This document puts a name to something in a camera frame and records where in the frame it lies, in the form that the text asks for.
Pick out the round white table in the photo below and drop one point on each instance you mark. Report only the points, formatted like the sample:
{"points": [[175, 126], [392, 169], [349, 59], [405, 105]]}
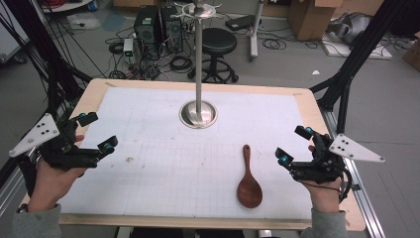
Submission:
{"points": [[66, 5]]}

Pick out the small cardboard box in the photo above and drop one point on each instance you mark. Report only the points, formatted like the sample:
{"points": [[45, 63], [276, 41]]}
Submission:
{"points": [[412, 54]]}

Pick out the black round stool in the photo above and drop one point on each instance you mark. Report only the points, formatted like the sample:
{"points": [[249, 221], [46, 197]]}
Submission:
{"points": [[218, 41]]}

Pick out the aluminium rail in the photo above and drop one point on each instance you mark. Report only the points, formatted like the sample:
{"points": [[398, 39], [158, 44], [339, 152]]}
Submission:
{"points": [[10, 195], [366, 205]]}

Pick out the white stand post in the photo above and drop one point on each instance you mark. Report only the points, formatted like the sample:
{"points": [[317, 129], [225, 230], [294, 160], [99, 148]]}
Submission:
{"points": [[254, 36]]}

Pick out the grey rail bracket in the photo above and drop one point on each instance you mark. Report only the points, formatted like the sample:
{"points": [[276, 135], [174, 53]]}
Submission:
{"points": [[356, 187]]}

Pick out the white cabinet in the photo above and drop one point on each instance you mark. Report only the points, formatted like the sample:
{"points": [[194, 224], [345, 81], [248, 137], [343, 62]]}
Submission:
{"points": [[10, 36]]}

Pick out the person's right hand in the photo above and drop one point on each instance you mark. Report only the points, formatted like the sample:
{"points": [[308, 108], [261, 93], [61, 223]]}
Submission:
{"points": [[325, 196]]}

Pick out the person's left hand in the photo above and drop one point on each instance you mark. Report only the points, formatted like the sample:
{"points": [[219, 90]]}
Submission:
{"points": [[52, 185]]}

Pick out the flat black case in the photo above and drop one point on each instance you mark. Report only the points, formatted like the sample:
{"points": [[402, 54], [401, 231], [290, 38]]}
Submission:
{"points": [[240, 22]]}

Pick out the small white power supply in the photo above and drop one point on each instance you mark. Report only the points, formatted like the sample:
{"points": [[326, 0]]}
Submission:
{"points": [[128, 48]]}

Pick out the white grid mat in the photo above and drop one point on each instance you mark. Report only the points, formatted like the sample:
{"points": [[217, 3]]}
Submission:
{"points": [[165, 172]]}

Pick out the large cardboard box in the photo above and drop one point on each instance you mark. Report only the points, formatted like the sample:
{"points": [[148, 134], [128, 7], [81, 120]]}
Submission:
{"points": [[310, 20]]}

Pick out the black computer tower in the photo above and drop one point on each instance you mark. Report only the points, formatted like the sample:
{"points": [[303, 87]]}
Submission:
{"points": [[173, 31], [145, 29]]}

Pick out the grey bag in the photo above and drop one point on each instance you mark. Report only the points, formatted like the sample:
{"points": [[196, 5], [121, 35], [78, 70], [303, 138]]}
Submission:
{"points": [[351, 28]]}

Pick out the white floor board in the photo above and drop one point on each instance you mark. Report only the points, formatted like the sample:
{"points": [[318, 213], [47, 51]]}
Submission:
{"points": [[379, 53]]}

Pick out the brown wooden spoon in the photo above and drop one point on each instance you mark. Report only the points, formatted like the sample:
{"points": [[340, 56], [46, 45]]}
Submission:
{"points": [[249, 193]]}

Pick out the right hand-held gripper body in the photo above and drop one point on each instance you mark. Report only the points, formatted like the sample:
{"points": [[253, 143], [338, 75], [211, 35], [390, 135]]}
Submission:
{"points": [[322, 165]]}

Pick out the metal utensil rack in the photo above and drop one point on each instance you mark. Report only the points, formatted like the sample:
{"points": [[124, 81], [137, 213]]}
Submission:
{"points": [[198, 66]]}

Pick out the white paper scrap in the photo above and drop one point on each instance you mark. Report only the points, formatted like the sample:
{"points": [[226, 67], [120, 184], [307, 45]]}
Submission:
{"points": [[316, 72]]}

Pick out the black metal frame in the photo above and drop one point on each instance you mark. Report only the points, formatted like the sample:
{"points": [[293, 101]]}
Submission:
{"points": [[52, 72], [356, 56]]}

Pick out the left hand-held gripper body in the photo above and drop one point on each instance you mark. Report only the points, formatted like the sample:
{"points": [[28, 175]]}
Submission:
{"points": [[56, 155]]}

